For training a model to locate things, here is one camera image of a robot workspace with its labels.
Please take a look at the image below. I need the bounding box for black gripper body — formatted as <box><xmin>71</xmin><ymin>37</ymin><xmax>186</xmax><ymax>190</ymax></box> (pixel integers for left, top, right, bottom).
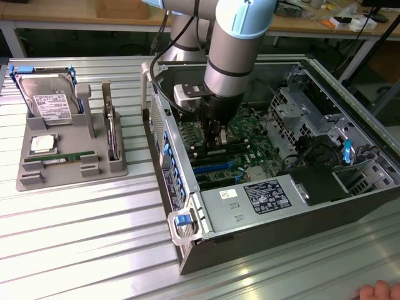
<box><xmin>199</xmin><ymin>92</ymin><xmax>247</xmax><ymax>123</ymax></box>

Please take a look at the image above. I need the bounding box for green RAM stick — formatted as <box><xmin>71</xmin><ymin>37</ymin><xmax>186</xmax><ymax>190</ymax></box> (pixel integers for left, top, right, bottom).
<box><xmin>24</xmin><ymin>151</ymin><xmax>96</xmax><ymax>164</ymax></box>
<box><xmin>204</xmin><ymin>141</ymin><xmax>248</xmax><ymax>158</ymax></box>

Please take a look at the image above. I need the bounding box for person's hand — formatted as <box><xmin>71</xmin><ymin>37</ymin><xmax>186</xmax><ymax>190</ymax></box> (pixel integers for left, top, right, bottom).
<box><xmin>358</xmin><ymin>279</ymin><xmax>400</xmax><ymax>300</ymax></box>

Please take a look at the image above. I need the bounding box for green motherboard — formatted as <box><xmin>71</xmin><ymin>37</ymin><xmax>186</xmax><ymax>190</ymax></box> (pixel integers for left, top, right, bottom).
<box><xmin>174</xmin><ymin>105</ymin><xmax>282</xmax><ymax>192</ymax></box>

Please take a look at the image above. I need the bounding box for blue expansion slot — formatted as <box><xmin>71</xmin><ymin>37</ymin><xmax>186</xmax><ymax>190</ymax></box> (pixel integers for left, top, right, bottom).
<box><xmin>191</xmin><ymin>160</ymin><xmax>239</xmax><ymax>175</ymax></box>

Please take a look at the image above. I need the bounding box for blue card retainer strip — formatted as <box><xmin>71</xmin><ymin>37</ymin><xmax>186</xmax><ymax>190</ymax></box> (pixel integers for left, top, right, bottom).
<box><xmin>161</xmin><ymin>130</ymin><xmax>189</xmax><ymax>201</ymax></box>

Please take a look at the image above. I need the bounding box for silver chipset heatsink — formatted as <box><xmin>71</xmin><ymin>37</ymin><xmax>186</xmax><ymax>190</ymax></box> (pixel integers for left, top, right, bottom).
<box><xmin>245</xmin><ymin>166</ymin><xmax>267</xmax><ymax>183</ymax></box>

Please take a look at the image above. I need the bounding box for perforated metal disk bay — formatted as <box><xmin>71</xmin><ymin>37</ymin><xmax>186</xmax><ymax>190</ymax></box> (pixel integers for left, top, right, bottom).
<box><xmin>266</xmin><ymin>86</ymin><xmax>338</xmax><ymax>163</ymax></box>

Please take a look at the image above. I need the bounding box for silver power supply unit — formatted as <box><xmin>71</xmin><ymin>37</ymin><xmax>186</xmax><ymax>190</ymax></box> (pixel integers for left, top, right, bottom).
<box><xmin>199</xmin><ymin>174</ymin><xmax>312</xmax><ymax>234</ymax></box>

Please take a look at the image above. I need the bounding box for blue case latch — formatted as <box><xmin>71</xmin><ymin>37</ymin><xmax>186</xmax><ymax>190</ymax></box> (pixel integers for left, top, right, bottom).
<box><xmin>173</xmin><ymin>214</ymin><xmax>192</xmax><ymax>227</ymax></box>

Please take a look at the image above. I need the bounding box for black fan shroud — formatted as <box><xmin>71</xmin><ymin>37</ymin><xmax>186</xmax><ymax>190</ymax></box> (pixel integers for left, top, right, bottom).
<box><xmin>276</xmin><ymin>164</ymin><xmax>353</xmax><ymax>207</ymax></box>

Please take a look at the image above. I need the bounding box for open black PC case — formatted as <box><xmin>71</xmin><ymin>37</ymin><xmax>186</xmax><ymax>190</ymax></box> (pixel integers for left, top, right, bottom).
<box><xmin>140</xmin><ymin>58</ymin><xmax>400</xmax><ymax>276</ymax></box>

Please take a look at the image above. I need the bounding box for grey parts rack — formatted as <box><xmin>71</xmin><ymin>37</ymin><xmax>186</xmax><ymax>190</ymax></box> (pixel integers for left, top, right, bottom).
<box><xmin>15</xmin><ymin>82</ymin><xmax>129</xmax><ymax>193</ymax></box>

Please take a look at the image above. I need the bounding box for blue disk bay lever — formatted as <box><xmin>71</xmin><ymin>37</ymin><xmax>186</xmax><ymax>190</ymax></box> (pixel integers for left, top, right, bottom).
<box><xmin>341</xmin><ymin>139</ymin><xmax>356</xmax><ymax>165</ymax></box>

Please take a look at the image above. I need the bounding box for orange and white box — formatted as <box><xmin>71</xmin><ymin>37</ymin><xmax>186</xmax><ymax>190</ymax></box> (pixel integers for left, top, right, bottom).
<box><xmin>323</xmin><ymin>15</ymin><xmax>354</xmax><ymax>31</ymax></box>

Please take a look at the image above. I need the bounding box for white flat box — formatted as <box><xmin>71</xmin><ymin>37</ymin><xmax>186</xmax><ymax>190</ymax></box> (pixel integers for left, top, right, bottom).
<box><xmin>347</xmin><ymin>17</ymin><xmax>378</xmax><ymax>33</ymax></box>

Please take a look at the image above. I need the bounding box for silver CPU chip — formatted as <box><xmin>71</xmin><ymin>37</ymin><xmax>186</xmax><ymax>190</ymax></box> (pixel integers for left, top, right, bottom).
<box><xmin>29</xmin><ymin>134</ymin><xmax>60</xmax><ymax>155</ymax></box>

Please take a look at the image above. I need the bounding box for silver hard disk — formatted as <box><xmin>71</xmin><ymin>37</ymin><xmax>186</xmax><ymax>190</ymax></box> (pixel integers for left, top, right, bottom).
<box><xmin>17</xmin><ymin>73</ymin><xmax>79</xmax><ymax>126</ymax></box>

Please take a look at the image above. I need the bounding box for black tripod pole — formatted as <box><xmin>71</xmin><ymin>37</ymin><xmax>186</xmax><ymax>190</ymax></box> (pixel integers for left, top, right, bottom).
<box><xmin>339</xmin><ymin>14</ymin><xmax>400</xmax><ymax>86</ymax></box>

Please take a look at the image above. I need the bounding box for wooden desk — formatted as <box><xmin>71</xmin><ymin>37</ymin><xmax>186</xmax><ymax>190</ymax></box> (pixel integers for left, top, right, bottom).
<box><xmin>0</xmin><ymin>0</ymin><xmax>400</xmax><ymax>59</ymax></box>

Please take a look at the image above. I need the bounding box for black monitor stand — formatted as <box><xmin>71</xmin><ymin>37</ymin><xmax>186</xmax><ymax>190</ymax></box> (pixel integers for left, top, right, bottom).
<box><xmin>361</xmin><ymin>0</ymin><xmax>390</xmax><ymax>23</ymax></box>

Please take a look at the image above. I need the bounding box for blue disk caddy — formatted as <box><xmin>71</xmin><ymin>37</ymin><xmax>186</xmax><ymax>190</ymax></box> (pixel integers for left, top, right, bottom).
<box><xmin>7</xmin><ymin>64</ymin><xmax>85</xmax><ymax>115</ymax></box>

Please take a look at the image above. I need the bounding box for black wire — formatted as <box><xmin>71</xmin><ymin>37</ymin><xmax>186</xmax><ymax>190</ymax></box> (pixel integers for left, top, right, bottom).
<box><xmin>246</xmin><ymin>79</ymin><xmax>278</xmax><ymax>106</ymax></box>

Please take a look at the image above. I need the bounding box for grey case handle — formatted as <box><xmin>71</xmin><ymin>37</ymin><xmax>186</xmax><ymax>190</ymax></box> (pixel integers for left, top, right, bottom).
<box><xmin>140</xmin><ymin>61</ymin><xmax>164</xmax><ymax>111</ymax></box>

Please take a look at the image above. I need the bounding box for graphics card with metal bracket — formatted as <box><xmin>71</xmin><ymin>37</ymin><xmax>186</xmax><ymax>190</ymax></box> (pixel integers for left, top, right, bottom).
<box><xmin>101</xmin><ymin>80</ymin><xmax>123</xmax><ymax>164</ymax></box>

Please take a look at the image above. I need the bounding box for translucent case handle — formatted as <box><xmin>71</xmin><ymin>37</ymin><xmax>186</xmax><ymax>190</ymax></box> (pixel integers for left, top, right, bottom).
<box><xmin>167</xmin><ymin>209</ymin><xmax>204</xmax><ymax>246</ymax></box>

